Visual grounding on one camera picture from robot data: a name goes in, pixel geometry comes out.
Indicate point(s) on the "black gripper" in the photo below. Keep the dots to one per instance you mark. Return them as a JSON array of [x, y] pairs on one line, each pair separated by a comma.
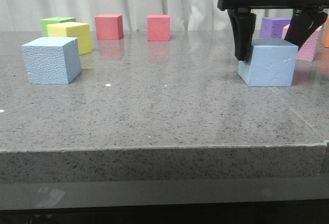
[[302, 25]]

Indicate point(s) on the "pink foam block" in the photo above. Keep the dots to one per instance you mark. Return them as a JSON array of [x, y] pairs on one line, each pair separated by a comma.
[[308, 51]]

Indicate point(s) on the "red foam block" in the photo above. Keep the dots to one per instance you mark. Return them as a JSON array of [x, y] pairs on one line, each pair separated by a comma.
[[109, 26], [158, 27]]

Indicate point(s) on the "green foam block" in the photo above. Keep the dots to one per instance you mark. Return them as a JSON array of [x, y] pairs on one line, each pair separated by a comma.
[[53, 20]]

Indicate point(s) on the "red foam block left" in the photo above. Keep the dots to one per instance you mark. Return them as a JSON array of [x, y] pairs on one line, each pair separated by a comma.
[[109, 26]]

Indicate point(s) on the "red foam block right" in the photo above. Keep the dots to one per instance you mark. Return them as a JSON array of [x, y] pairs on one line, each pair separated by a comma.
[[158, 27]]

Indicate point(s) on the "grey curtain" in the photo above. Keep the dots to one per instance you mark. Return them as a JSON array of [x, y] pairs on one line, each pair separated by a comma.
[[25, 15]]

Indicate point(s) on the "purple foam block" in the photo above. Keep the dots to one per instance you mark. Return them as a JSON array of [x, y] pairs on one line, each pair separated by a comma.
[[272, 27]]

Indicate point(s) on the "blue foam block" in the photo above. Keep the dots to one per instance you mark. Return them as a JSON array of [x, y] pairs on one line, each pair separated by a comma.
[[272, 63], [52, 60]]

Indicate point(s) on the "orange foam block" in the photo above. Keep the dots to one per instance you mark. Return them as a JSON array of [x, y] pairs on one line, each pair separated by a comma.
[[325, 35]]

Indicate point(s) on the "yellow foam block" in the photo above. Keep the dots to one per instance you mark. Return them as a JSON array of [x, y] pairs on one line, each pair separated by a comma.
[[81, 31]]

